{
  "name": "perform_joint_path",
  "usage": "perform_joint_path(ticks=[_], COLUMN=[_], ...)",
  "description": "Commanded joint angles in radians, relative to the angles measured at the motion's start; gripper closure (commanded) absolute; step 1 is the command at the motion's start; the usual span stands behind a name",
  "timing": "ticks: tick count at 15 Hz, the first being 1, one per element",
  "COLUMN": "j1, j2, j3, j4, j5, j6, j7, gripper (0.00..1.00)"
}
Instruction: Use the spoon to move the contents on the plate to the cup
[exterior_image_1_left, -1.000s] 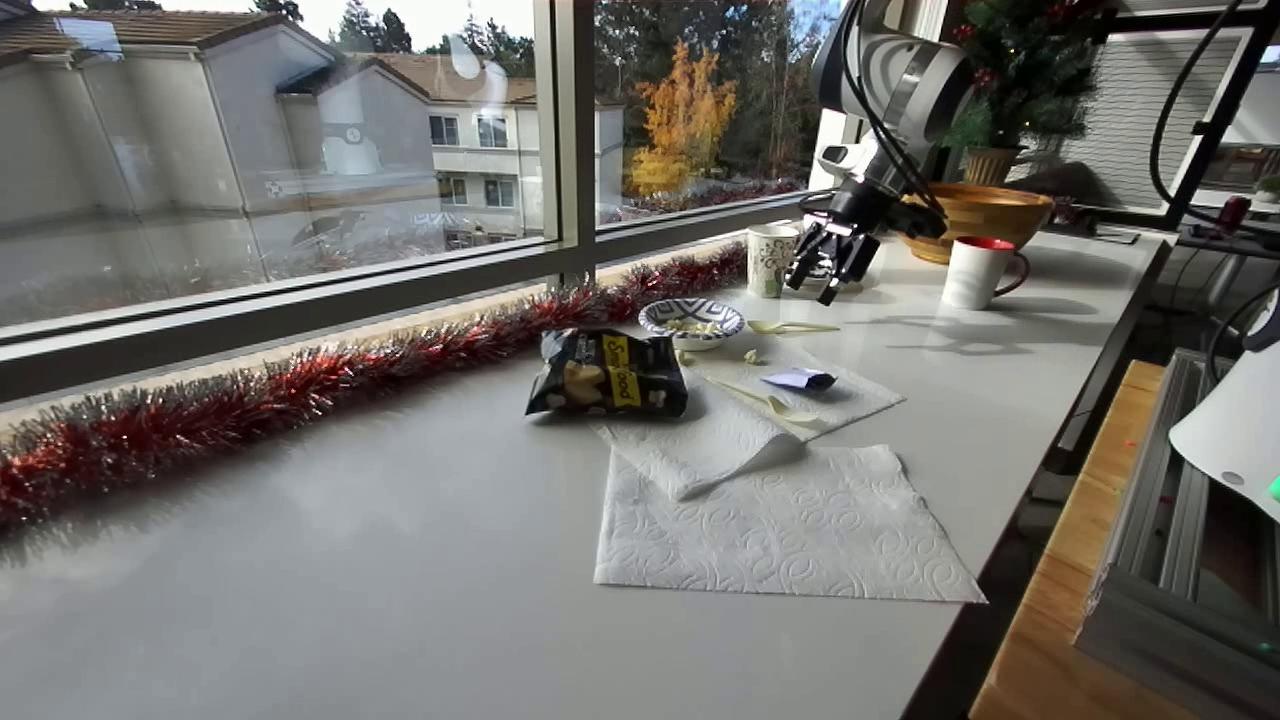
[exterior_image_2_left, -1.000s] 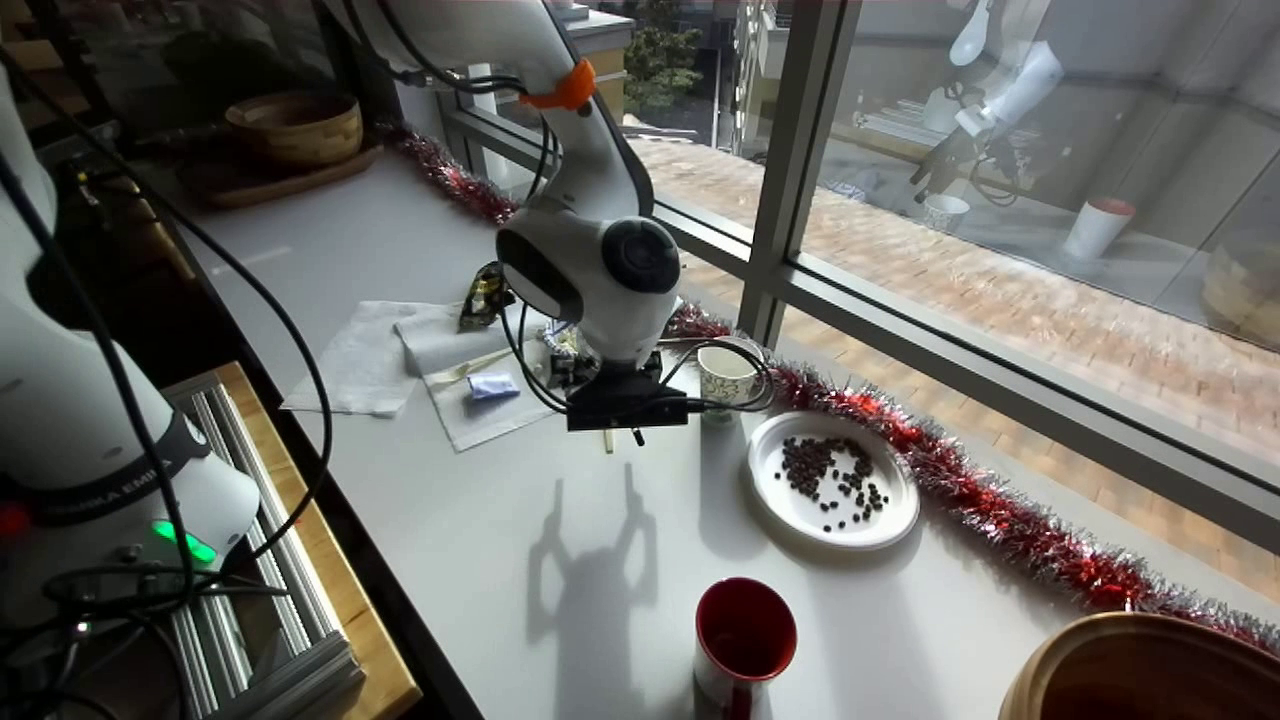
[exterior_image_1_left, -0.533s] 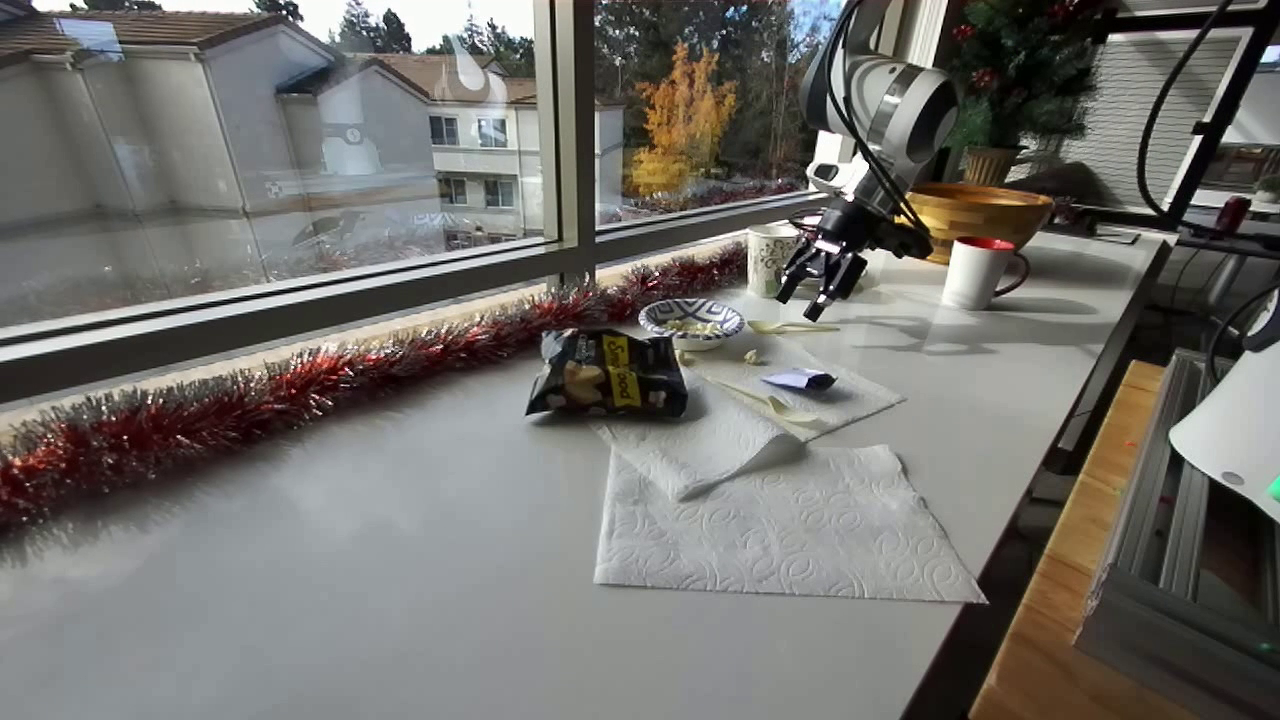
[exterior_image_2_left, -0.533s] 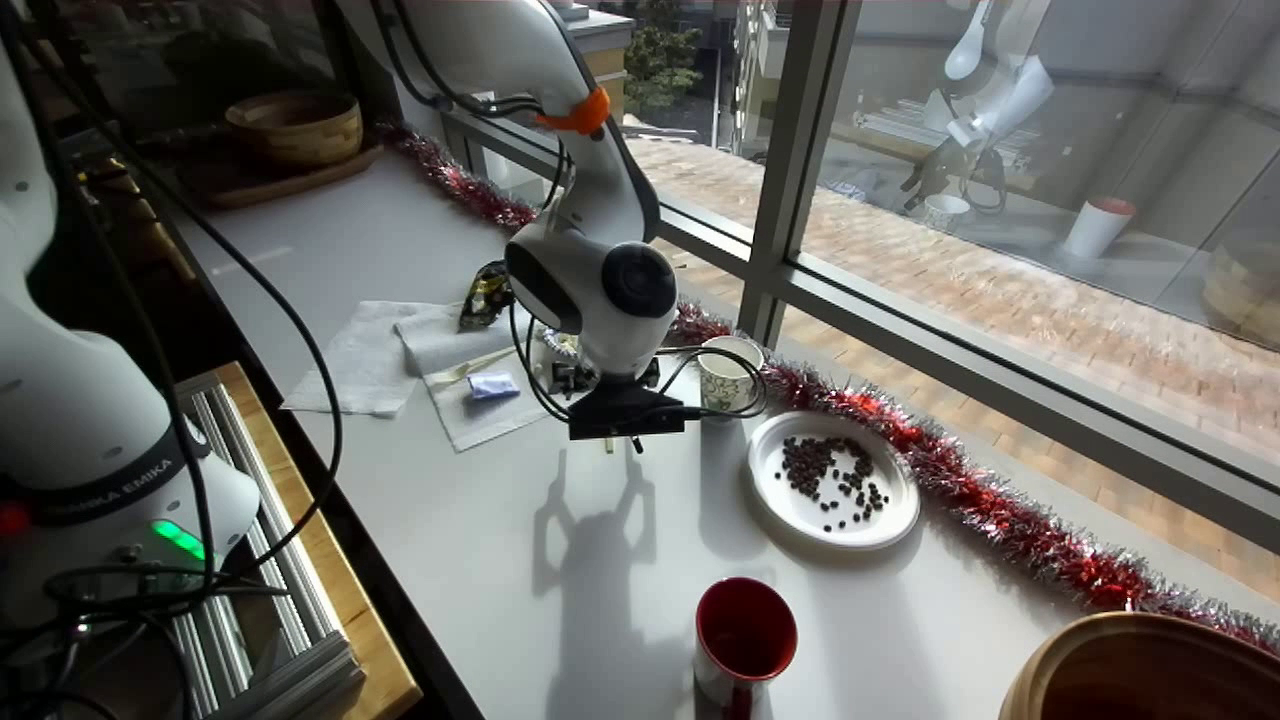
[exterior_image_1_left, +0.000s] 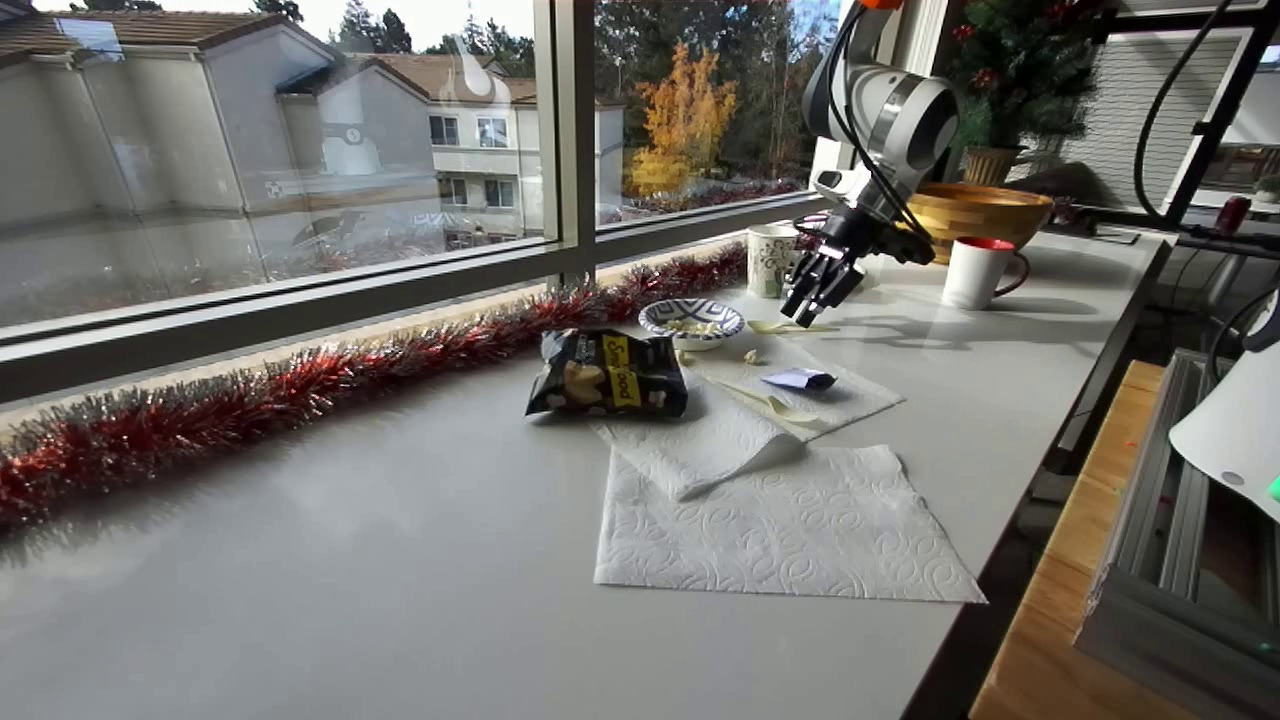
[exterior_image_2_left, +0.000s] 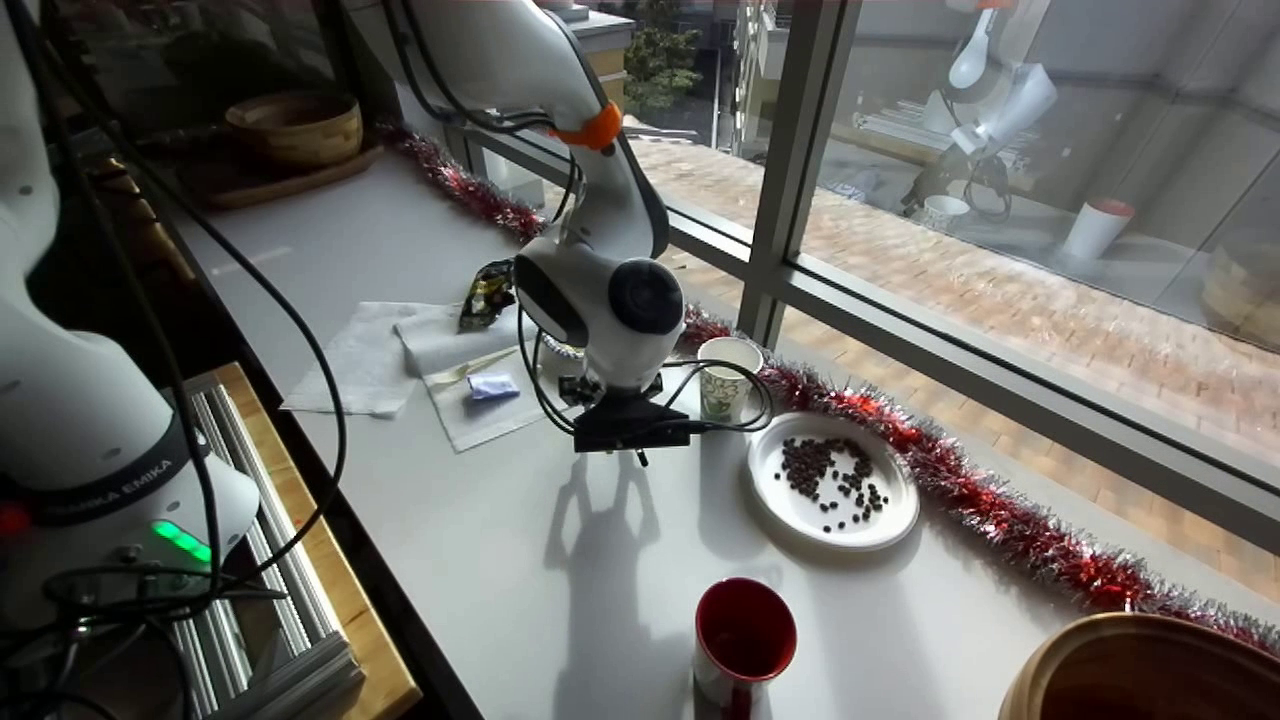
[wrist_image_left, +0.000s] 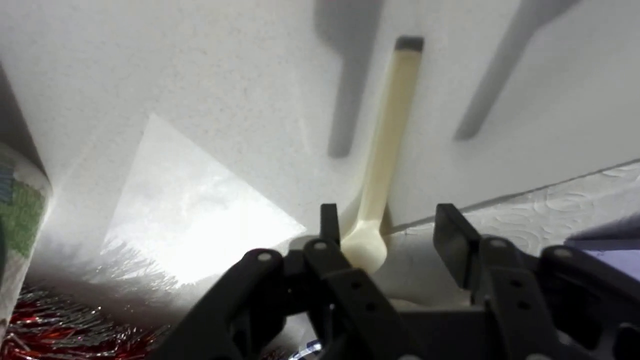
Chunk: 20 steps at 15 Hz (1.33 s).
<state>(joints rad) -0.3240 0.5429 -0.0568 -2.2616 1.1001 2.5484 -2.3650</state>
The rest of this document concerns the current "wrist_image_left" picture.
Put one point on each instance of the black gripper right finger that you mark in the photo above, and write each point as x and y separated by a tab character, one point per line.
560	305

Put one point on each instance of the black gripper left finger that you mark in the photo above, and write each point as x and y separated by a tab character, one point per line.
249	307

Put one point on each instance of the cream plastic spoon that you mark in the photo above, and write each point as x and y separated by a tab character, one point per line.
363	242

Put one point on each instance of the white patterned paper cup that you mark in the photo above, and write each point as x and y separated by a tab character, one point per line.
25	194

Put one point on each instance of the red silver tinsel garland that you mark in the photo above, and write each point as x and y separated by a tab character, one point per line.
52	327

